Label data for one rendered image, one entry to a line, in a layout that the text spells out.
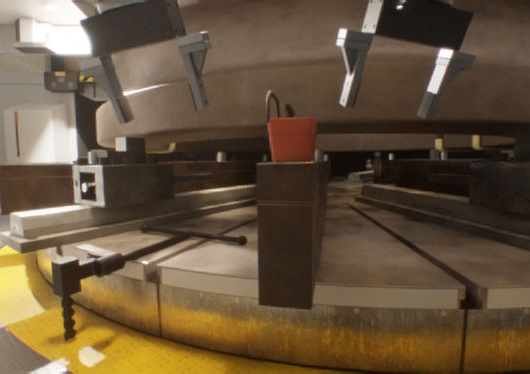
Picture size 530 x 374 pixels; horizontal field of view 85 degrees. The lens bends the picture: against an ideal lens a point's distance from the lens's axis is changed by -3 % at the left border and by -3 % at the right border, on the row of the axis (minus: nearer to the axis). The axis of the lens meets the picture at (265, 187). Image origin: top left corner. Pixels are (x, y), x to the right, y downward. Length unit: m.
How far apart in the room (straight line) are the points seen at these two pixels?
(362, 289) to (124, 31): 0.89
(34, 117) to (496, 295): 4.81
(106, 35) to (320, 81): 1.10
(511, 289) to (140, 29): 1.16
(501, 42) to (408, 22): 1.59
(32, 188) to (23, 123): 2.15
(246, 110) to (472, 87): 1.04
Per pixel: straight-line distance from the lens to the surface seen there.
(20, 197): 2.90
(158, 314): 1.33
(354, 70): 0.47
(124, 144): 1.91
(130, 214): 1.87
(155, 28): 0.47
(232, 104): 1.55
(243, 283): 1.05
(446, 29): 0.51
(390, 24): 0.47
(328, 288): 1.01
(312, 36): 1.69
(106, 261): 1.21
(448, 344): 1.20
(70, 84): 4.91
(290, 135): 0.87
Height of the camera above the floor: 0.69
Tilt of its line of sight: 5 degrees down
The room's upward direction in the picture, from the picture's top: 1 degrees counter-clockwise
